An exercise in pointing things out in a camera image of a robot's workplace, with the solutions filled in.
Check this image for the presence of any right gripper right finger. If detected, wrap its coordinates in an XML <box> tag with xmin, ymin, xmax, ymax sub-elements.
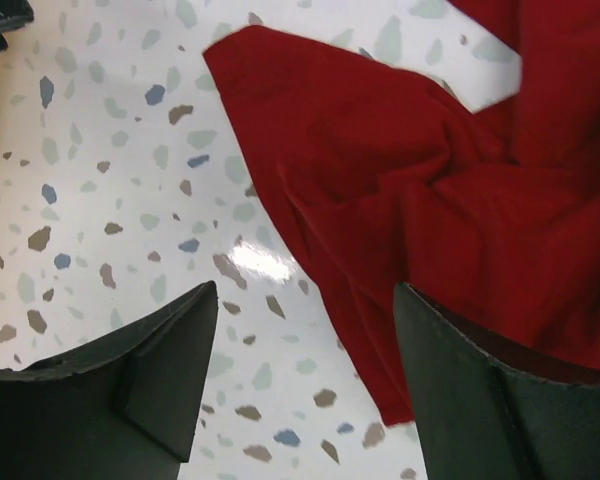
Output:
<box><xmin>394</xmin><ymin>283</ymin><xmax>600</xmax><ymax>480</ymax></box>

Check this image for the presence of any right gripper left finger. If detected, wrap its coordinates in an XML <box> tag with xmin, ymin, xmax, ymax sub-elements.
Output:
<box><xmin>0</xmin><ymin>281</ymin><xmax>218</xmax><ymax>480</ymax></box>

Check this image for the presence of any dark red t shirt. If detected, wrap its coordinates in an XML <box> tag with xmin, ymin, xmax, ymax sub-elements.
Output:
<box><xmin>204</xmin><ymin>1</ymin><xmax>600</xmax><ymax>426</ymax></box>

